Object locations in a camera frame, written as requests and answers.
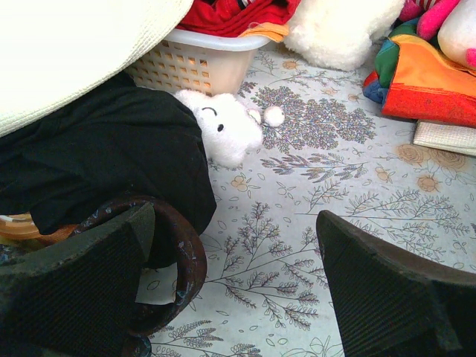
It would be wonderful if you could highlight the black cloth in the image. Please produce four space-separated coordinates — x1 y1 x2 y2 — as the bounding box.
0 72 217 271

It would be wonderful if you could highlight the rainbow striped bag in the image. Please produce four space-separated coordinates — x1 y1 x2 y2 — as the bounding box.
362 18 476 157

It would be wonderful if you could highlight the cream canvas tote bag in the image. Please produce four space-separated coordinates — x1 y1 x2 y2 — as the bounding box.
1 0 192 136

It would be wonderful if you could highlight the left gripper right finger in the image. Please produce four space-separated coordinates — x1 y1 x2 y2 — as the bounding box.
316 210 475 356

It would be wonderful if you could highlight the brown patterned handbag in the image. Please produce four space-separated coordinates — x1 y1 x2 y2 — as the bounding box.
70 196 207 356

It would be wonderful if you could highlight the small white cloud plush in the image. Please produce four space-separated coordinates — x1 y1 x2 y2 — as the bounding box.
174 89 285 168

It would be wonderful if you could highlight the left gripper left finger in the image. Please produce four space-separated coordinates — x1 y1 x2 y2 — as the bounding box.
1 204 155 356

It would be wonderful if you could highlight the red cloth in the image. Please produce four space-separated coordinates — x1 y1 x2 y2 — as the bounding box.
177 0 300 37

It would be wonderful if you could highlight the cream plush sheep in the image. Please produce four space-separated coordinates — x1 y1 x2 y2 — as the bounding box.
283 0 405 71

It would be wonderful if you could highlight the white plastic laundry basket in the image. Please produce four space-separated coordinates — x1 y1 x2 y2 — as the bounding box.
125 29 270 96

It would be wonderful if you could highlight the pink plush pig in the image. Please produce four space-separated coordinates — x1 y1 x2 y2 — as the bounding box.
399 0 475 70

